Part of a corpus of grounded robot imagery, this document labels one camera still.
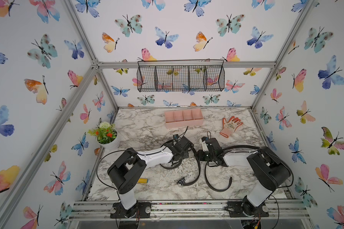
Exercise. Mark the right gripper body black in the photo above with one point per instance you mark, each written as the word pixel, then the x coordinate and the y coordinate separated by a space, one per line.
pixel 205 156

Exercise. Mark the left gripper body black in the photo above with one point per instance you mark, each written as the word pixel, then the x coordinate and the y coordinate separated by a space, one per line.
pixel 184 155

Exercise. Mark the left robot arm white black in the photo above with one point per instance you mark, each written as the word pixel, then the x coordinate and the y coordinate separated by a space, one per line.
pixel 126 171

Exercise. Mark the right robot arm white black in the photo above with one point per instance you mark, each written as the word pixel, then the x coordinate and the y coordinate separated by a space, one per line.
pixel 270 171

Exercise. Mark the pink divided storage box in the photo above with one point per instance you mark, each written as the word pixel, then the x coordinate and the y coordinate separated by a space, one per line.
pixel 183 118

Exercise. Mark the red and white work glove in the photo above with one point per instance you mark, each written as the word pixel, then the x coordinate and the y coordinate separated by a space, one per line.
pixel 230 126

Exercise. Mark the white flower pot with plant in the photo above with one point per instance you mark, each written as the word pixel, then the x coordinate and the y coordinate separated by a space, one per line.
pixel 106 135

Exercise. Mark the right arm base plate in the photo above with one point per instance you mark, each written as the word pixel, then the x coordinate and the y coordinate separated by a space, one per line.
pixel 240 209

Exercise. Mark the black wire wall basket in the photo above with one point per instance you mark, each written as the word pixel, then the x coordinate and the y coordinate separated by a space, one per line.
pixel 186 76

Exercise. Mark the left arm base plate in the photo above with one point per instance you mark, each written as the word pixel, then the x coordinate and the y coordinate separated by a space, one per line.
pixel 130 210

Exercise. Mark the aluminium front rail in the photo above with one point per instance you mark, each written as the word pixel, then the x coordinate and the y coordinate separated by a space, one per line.
pixel 187 210

